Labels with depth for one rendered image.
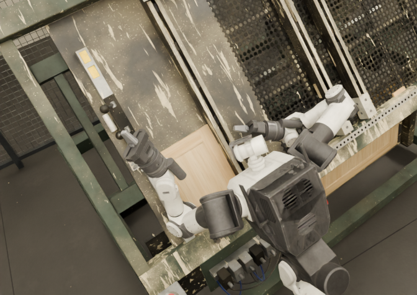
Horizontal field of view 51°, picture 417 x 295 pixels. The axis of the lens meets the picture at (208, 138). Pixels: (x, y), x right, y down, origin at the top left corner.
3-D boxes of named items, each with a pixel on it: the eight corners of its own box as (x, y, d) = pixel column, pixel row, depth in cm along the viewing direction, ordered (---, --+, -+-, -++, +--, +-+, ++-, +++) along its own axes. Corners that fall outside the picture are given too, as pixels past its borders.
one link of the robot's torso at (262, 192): (358, 227, 156) (326, 141, 145) (285, 284, 146) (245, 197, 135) (306, 204, 183) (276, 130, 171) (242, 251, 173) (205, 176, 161)
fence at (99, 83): (183, 241, 200) (186, 243, 196) (74, 53, 184) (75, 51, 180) (192, 235, 201) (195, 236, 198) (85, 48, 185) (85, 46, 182)
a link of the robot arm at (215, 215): (223, 232, 161) (239, 226, 149) (201, 238, 157) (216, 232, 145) (213, 201, 164) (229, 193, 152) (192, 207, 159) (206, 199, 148)
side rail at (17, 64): (133, 270, 198) (138, 277, 188) (-1, 50, 180) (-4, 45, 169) (145, 262, 200) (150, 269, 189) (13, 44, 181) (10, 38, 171)
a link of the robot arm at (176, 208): (172, 179, 171) (180, 207, 185) (155, 197, 166) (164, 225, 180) (193, 190, 166) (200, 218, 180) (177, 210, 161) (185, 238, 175)
